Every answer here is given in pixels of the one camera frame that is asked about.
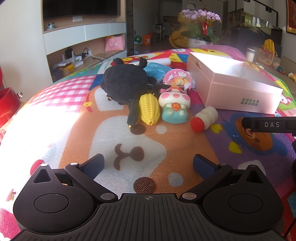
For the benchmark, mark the black plush toy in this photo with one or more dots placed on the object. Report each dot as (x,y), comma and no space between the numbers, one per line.
(124,81)

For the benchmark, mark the pink shopping bag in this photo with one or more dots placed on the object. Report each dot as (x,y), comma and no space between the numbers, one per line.
(115,44)

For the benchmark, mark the white wall cabinet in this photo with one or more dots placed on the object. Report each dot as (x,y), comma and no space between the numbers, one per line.
(69,32)

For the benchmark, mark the white router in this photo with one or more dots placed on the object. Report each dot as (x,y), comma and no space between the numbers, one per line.
(77,63)

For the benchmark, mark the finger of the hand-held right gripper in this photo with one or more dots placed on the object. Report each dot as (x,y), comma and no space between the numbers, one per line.
(268,125)

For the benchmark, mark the yellow plush dinosaur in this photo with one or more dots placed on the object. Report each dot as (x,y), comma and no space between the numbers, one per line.
(178,39)

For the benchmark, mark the red framed wall picture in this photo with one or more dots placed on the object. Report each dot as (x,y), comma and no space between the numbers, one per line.
(291,16)

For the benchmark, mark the yellow corn toy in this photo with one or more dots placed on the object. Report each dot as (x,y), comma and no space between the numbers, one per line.
(149,109)

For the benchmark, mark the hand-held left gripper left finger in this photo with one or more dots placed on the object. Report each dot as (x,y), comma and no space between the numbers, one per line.
(93,166)

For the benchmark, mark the round pink printed tin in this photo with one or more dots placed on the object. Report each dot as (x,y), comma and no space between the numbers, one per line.
(177,78)

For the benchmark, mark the white bottle with red cap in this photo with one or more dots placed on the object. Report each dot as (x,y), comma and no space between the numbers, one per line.
(208,115)

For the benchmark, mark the yellow cardboard box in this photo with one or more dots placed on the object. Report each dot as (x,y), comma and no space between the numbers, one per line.
(68,69)

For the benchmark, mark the purple orchid in white pot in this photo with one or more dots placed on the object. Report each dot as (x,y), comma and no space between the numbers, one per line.
(201,16)

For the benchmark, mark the white power strip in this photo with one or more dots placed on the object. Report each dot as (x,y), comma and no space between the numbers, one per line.
(87,52)

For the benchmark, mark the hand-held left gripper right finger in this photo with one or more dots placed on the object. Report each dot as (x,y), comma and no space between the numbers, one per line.
(203,165)

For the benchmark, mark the black framed fish tank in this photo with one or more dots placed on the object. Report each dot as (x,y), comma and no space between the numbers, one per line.
(266,32)

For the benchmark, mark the white shelf rack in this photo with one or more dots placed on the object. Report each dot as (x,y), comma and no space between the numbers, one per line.
(159,32)

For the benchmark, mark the blue white plastic packet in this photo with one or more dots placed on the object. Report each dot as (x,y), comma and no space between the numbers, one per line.
(158,69)

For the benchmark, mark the white cup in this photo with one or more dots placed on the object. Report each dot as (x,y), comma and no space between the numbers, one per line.
(250,54)

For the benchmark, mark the colourful cartoon play mat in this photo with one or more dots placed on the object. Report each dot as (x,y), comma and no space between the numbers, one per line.
(180,143)

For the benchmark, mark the green ball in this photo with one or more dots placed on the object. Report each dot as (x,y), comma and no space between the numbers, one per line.
(137,39)

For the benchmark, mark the panda wall clock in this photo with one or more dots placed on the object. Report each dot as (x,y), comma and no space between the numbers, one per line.
(192,3)

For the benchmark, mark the black flat television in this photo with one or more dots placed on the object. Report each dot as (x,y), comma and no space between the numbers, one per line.
(81,8)

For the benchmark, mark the orange box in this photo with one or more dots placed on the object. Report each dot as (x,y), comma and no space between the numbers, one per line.
(147,39)

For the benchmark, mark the yellow printed backpack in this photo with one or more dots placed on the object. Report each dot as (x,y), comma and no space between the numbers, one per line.
(267,54)

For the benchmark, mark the pink cardboard box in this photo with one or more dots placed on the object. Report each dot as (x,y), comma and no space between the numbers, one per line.
(231,92)

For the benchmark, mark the pink white cow toy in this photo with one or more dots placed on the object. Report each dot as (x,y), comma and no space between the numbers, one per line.
(173,97)

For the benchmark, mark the red white foam rocket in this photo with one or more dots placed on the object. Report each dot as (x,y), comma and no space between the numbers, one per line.
(161,60)

